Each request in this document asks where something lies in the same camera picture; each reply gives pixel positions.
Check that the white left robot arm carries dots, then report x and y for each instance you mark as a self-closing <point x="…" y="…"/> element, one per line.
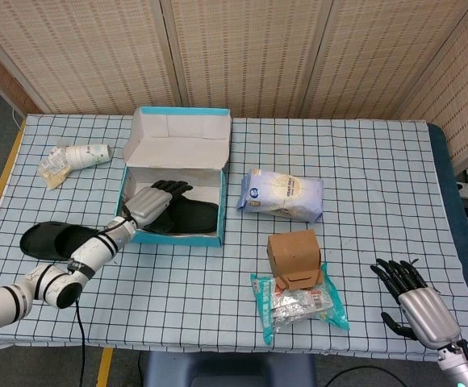
<point x="93" y="250"/>

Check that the black slipper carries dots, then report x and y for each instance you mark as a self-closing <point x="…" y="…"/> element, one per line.
<point x="44" y="242"/>
<point x="193" y="213"/>

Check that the white black checkered tablecloth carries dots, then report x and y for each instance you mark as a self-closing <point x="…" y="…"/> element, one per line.
<point x="218" y="282"/>

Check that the teal clear plastic bag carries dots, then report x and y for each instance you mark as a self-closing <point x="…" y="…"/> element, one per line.
<point x="298" y="310"/>

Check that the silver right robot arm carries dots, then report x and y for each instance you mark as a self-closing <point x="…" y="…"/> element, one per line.
<point x="464" y="373"/>

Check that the brown cardboard carton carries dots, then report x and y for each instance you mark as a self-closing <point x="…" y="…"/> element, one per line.
<point x="294" y="254"/>

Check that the woven bamboo folding screen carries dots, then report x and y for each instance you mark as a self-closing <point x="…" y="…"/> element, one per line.
<point x="258" y="48"/>

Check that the stacked white paper cups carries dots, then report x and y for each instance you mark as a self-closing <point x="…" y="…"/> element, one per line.
<point x="89" y="155"/>

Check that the pale blue tissue pack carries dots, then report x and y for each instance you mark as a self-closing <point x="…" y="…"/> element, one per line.
<point x="286" y="193"/>

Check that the blue chair seat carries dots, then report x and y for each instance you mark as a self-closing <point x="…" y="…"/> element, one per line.
<point x="226" y="371"/>

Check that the teal cardboard shoe box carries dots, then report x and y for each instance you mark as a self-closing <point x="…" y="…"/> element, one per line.
<point x="177" y="149"/>

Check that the clear bag with beige contents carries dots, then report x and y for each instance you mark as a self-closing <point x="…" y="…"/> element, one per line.
<point x="54" y="175"/>

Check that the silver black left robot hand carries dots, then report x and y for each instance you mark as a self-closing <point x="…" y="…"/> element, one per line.
<point x="147" y="205"/>

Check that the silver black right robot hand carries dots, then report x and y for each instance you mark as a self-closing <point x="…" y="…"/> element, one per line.
<point x="429" y="314"/>

